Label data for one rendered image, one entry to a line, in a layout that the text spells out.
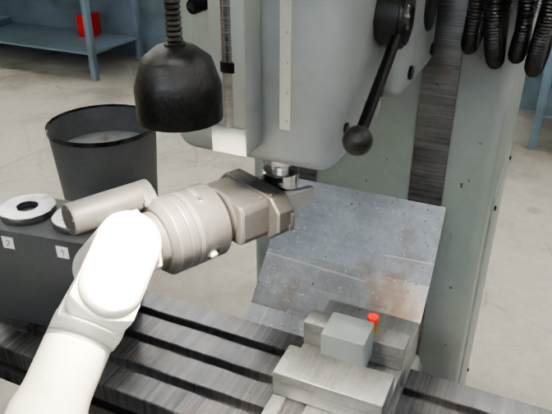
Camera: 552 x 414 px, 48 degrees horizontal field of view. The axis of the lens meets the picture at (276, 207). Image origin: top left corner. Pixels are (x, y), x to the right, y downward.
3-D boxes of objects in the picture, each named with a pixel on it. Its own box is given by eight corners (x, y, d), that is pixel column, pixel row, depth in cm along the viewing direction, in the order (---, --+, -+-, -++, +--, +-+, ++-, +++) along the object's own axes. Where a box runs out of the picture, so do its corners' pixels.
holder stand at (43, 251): (110, 341, 103) (93, 239, 93) (-2, 317, 109) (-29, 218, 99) (144, 298, 113) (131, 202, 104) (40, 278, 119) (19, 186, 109)
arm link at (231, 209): (296, 183, 71) (210, 216, 64) (294, 255, 75) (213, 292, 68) (230, 149, 79) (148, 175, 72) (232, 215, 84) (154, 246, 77)
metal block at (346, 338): (361, 379, 84) (363, 345, 81) (319, 366, 86) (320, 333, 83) (371, 355, 88) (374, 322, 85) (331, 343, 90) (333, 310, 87)
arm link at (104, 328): (172, 225, 64) (123, 350, 57) (144, 249, 71) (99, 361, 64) (114, 197, 62) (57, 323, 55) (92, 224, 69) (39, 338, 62)
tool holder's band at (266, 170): (271, 186, 75) (271, 179, 75) (255, 171, 79) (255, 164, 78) (305, 179, 77) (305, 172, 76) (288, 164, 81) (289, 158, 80)
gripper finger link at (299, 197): (310, 203, 80) (273, 218, 76) (310, 180, 78) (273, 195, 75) (318, 207, 79) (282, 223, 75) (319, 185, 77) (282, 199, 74)
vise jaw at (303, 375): (380, 430, 78) (383, 407, 76) (272, 393, 83) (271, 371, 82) (392, 397, 83) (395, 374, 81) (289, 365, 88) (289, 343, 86)
